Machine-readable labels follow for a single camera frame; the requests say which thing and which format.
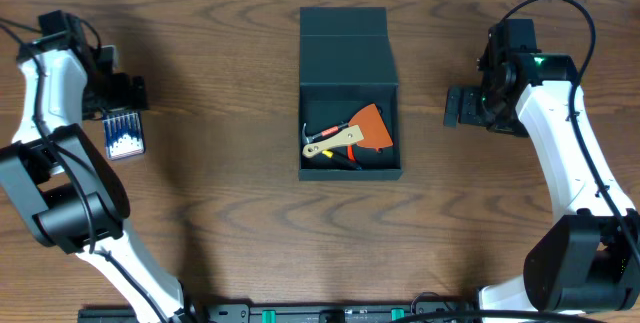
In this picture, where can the orange scraper wooden handle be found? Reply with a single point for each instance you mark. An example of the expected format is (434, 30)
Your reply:
(366, 130)

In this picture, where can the black yellow screwdriver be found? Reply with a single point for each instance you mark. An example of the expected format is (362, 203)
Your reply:
(341, 160)

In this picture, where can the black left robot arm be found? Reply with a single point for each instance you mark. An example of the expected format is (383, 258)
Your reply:
(79, 113)

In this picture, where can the dark green box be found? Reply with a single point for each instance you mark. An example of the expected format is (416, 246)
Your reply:
(346, 63)

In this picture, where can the red handled pliers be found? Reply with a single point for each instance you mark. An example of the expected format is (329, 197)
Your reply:
(350, 153)

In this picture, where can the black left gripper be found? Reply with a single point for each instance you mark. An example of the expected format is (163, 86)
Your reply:
(126, 95)

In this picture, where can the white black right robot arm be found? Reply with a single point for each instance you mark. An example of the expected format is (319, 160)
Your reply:
(584, 263)

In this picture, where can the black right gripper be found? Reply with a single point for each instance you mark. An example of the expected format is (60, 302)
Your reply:
(470, 112)

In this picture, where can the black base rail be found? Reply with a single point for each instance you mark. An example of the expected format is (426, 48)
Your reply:
(243, 313)

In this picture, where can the blue precision screwdriver set case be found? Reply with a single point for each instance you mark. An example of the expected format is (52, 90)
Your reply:
(124, 135)

